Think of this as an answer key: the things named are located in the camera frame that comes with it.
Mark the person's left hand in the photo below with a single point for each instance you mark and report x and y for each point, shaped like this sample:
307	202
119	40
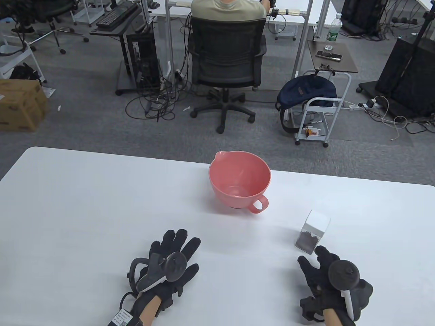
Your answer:
175	242

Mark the person's right hand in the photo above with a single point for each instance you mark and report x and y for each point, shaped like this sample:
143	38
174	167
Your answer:
319	278

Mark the pile of dark red cranberries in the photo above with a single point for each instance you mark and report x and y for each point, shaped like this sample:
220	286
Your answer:
306	244

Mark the clear plastic jar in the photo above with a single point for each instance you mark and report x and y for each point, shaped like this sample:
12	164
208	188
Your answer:
307	242

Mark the white square jar lid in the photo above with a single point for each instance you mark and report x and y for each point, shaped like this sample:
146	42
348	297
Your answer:
317	222

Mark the pink salad bowl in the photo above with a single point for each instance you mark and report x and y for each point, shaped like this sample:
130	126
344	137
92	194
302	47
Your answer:
238	176

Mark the black left forearm band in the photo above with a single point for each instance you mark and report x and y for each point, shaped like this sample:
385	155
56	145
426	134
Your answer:
124	317

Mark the person's right forearm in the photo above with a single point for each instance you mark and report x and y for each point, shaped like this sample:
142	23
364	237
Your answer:
333	317

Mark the person's left forearm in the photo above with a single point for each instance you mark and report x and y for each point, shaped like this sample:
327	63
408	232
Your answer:
151	310

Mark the grey white left controller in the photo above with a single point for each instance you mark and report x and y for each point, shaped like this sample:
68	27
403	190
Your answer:
173	266

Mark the grey white controller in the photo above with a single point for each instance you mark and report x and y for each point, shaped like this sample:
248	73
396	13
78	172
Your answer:
173	266
343	273

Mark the grey white right controller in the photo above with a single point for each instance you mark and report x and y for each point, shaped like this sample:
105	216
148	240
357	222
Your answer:
343	273

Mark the white rolling cart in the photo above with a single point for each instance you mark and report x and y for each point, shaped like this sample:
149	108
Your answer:
334	112

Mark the white power strip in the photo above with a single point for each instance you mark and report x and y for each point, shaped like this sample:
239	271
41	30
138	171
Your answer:
355	107

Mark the black computer tower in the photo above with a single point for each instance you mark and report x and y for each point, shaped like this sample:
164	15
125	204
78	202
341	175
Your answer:
144	61

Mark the navy blue backpack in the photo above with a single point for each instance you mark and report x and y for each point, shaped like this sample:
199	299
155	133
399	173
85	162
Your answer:
306	90

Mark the dark rolling keyboard stand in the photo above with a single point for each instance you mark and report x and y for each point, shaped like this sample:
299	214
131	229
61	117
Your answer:
122	57

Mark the black mesh office chair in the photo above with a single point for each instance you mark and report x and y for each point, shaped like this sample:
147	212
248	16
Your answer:
226	51

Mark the brown cardboard box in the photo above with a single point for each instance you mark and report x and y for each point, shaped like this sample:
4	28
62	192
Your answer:
20	105

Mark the brown side table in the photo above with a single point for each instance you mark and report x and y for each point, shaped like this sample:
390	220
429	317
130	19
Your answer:
343	66

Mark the black smartphone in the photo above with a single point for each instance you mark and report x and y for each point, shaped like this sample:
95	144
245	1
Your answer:
328	55

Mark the black bag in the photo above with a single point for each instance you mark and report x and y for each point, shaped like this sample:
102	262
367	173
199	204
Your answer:
23	73

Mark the black keyboard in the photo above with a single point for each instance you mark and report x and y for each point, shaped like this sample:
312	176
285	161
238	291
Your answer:
115	15

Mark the green label water bottle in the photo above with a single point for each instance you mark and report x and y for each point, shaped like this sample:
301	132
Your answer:
333	34

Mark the black stand pole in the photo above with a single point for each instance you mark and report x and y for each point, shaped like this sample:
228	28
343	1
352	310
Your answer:
416	47

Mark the black swivel chair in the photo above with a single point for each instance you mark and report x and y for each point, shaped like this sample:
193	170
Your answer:
51	13

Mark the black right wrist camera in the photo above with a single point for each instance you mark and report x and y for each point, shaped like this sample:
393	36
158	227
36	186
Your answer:
311	307

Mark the white metal frame desk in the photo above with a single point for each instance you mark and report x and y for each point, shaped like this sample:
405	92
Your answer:
304	34

